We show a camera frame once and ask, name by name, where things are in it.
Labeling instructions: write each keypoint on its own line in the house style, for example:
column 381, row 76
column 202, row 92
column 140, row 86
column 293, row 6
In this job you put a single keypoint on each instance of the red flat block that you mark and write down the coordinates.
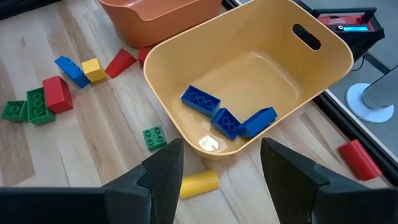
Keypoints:
column 121, row 63

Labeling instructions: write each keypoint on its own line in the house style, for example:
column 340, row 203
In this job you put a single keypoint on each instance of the orange plastic bin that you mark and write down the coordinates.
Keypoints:
column 155, row 25

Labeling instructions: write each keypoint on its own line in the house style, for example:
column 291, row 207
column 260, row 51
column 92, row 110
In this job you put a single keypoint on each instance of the white tower fan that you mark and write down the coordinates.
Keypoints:
column 370, row 105

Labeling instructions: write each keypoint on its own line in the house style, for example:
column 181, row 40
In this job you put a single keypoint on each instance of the small red block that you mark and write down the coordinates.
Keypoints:
column 142, row 56

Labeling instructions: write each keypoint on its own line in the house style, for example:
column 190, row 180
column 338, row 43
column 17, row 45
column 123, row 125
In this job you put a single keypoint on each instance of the yellow plastic bin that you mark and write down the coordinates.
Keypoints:
column 248, row 77

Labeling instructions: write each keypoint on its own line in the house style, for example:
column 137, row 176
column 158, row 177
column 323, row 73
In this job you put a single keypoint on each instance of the short yellow cylinder block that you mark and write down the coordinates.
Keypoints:
column 199, row 184

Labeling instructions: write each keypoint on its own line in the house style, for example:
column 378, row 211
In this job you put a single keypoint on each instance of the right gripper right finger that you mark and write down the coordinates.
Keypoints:
column 295, row 186

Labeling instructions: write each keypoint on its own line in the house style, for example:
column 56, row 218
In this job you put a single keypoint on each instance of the red and black battery box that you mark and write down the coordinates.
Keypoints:
column 348, row 21

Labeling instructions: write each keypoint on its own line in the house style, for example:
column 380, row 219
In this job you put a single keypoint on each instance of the large blue building block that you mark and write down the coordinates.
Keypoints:
column 200, row 101

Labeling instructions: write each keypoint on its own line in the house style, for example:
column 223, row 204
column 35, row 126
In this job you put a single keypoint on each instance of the yellow cube block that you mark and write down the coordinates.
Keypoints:
column 93, row 70

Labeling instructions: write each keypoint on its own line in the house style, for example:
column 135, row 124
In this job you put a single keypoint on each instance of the small green building block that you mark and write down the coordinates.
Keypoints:
column 155, row 138

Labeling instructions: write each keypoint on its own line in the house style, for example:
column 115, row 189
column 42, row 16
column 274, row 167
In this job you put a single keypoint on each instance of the red rectangular block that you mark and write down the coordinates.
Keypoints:
column 57, row 95

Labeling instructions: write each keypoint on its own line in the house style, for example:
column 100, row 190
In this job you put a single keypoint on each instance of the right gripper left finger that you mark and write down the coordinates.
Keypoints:
column 161, row 186

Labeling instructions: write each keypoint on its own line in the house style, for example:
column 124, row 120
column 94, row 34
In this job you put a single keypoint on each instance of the long green building block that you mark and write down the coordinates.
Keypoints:
column 40, row 107

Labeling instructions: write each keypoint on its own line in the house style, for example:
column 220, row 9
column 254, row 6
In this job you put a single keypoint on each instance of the red half-cylinder block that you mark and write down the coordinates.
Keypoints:
column 360, row 160

